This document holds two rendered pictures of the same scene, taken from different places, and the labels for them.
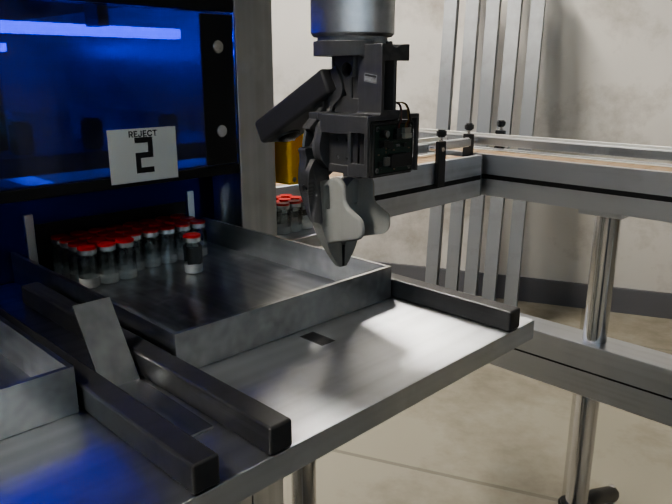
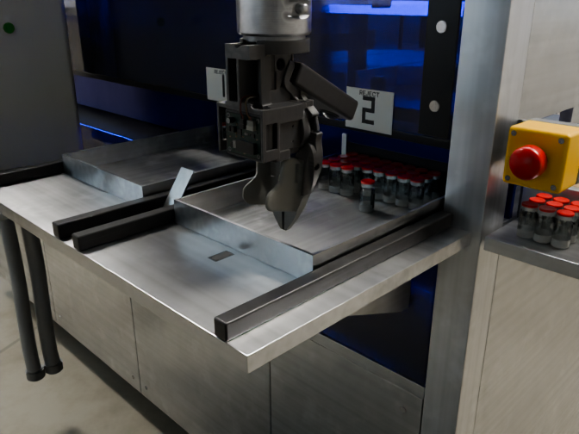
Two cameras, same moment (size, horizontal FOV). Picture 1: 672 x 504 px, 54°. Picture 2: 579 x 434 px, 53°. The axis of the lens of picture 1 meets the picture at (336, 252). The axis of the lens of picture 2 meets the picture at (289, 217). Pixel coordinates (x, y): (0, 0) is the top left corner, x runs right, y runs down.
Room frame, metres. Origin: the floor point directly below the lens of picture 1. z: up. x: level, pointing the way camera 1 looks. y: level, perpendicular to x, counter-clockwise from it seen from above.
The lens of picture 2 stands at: (0.63, -0.63, 1.18)
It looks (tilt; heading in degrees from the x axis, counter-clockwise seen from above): 21 degrees down; 90
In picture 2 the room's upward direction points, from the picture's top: straight up
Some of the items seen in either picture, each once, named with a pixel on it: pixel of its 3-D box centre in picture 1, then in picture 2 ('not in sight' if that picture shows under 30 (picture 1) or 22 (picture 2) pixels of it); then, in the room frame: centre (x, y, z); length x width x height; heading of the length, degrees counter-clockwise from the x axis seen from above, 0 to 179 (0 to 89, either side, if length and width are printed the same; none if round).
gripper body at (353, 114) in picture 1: (358, 110); (270, 99); (0.61, -0.02, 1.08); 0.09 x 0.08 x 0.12; 45
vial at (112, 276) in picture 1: (107, 262); (336, 177); (0.71, 0.26, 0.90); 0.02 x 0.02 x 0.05
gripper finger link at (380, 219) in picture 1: (365, 220); (283, 197); (0.63, -0.03, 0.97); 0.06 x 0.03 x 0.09; 45
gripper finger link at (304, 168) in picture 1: (321, 175); not in sight; (0.62, 0.01, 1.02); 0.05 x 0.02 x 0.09; 135
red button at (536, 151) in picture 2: not in sight; (529, 162); (0.91, 0.03, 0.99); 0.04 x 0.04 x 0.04; 45
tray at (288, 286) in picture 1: (194, 274); (326, 203); (0.69, 0.15, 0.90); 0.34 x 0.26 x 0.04; 45
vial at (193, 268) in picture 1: (192, 254); (366, 196); (0.75, 0.17, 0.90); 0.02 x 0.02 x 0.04
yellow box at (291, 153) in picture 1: (292, 155); (544, 154); (0.95, 0.06, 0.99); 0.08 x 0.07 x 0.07; 45
